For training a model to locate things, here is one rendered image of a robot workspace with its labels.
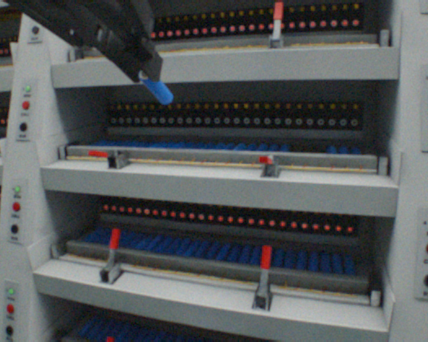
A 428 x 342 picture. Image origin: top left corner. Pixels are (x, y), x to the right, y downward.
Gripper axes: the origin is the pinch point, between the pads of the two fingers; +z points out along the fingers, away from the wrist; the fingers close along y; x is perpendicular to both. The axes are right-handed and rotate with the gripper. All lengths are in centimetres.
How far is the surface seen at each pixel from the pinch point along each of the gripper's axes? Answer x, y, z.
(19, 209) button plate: 17.1, 34.4, 21.6
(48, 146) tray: 4.4, 30.2, 21.5
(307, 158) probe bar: 4.0, -17.4, 24.9
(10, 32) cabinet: -33, 67, 34
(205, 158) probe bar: 4.7, -0.5, 25.1
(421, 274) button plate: 19.8, -33.4, 22.9
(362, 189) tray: 9.1, -25.3, 21.4
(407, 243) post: 16.0, -31.5, 22.4
